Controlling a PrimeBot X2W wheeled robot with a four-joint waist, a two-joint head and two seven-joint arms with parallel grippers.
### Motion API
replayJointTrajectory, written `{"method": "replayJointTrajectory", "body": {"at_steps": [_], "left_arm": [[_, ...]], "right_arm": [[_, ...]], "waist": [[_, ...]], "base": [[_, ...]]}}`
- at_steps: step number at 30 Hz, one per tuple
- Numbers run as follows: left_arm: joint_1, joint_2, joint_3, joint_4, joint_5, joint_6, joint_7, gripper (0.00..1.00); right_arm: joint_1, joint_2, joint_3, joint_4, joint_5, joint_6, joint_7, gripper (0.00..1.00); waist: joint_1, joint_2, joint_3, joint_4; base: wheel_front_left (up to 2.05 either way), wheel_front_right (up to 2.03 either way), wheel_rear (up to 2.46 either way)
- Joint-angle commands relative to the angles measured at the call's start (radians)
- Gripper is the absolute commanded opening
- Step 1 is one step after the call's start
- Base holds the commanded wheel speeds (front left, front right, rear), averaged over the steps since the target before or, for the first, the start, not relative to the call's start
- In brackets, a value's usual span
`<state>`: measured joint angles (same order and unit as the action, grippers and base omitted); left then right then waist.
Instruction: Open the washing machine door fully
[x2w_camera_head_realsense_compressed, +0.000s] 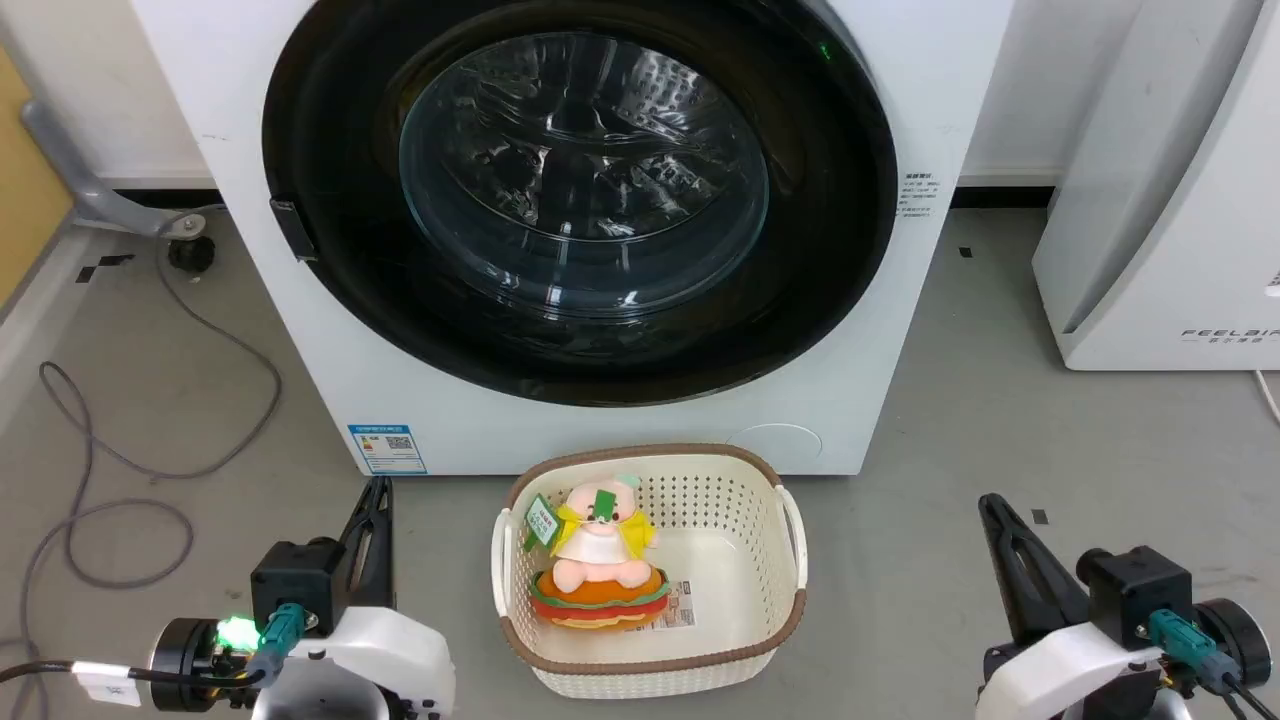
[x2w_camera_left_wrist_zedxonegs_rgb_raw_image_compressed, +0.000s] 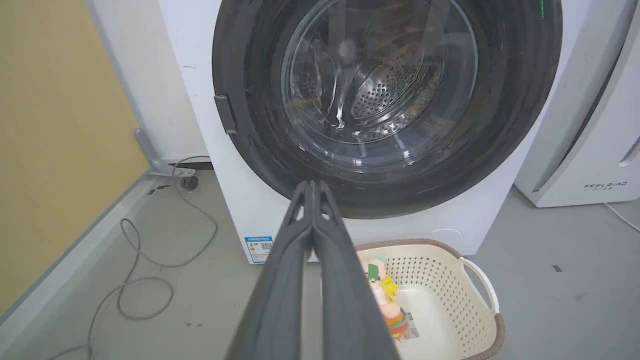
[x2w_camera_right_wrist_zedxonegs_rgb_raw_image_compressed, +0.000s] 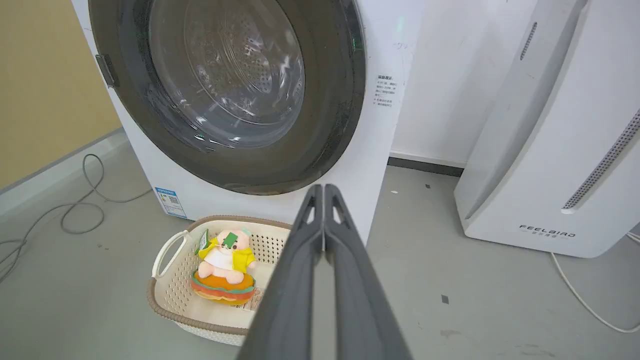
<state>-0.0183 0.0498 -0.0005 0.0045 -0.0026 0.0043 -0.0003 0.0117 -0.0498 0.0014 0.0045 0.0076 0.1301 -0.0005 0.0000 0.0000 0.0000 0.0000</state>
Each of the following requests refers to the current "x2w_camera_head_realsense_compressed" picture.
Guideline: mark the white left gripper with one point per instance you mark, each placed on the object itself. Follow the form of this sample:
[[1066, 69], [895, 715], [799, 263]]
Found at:
[[370, 660]]

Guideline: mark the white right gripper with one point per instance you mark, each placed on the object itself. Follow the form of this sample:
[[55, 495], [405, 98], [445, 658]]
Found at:
[[1055, 675]]

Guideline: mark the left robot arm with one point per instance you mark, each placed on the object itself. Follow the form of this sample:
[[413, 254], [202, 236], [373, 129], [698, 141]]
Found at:
[[185, 662]]

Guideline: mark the black round glass washer door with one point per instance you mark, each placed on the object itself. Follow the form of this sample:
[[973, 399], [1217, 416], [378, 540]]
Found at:
[[590, 190]]

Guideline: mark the white front-load washing machine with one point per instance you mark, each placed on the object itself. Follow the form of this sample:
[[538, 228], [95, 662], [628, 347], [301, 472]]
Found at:
[[950, 100]]

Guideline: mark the green paper doll tag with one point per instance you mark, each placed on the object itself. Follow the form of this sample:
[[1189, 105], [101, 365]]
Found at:
[[542, 523]]

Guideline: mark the pink plush doll on burger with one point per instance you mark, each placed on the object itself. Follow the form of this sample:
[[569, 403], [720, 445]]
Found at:
[[600, 570]]

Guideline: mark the white perforated laundry basket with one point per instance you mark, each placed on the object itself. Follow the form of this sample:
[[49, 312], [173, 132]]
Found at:
[[730, 560]]

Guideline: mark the printed paper label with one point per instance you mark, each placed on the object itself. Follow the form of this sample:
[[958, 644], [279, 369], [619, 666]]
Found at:
[[678, 606]]

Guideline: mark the black caster wheel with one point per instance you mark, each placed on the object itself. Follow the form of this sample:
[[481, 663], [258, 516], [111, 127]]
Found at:
[[191, 253]]

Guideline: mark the white air purifier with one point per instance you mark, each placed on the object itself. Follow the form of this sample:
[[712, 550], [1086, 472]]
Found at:
[[1170, 220]]

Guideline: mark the grey curved metal leg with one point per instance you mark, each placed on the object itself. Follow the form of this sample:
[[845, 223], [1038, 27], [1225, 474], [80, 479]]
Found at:
[[90, 195]]

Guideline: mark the yellow wooden board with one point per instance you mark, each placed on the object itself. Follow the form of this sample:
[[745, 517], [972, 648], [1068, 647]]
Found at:
[[25, 190]]

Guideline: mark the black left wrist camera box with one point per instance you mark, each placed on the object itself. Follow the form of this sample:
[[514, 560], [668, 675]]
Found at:
[[298, 585]]

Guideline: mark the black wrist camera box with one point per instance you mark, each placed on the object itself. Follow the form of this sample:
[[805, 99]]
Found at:
[[298, 585], [1140, 590]]

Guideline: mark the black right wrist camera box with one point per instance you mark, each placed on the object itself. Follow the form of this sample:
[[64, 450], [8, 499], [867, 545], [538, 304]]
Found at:
[[1140, 590]]

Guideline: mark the teal left camera connector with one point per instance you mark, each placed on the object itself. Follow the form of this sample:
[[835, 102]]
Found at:
[[273, 640]]

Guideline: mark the teal camera connector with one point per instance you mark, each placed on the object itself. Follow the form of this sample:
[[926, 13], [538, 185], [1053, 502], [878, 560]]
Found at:
[[1185, 640], [273, 640]]

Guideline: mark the teal right camera connector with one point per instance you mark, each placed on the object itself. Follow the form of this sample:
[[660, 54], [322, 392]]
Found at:
[[1185, 640]]

